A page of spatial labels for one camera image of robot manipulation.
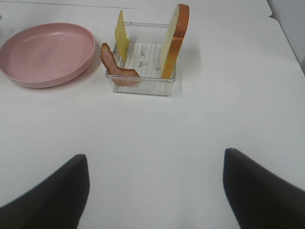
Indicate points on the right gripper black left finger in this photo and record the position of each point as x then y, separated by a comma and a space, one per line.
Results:
57, 202

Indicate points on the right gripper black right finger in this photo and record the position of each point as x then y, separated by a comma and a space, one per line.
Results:
258, 198

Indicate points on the bacon strip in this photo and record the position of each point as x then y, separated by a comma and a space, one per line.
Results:
109, 63

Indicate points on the yellow cheese slice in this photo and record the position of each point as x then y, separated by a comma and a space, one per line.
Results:
122, 41

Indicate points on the bread slice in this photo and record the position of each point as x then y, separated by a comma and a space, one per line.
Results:
175, 34

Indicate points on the pink round plate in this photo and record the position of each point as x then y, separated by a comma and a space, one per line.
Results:
47, 55

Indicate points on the right clear plastic tray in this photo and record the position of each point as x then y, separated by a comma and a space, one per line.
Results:
143, 56

